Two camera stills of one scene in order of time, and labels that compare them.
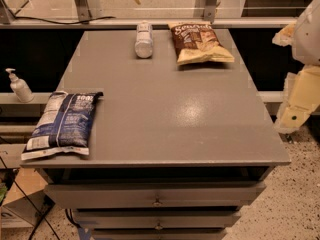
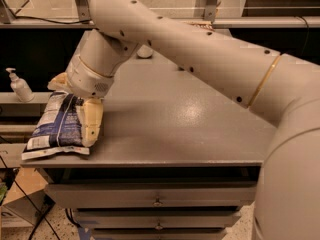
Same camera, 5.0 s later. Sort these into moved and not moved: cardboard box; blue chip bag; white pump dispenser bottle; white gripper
Moved: white gripper
Not moved: white pump dispenser bottle; blue chip bag; cardboard box
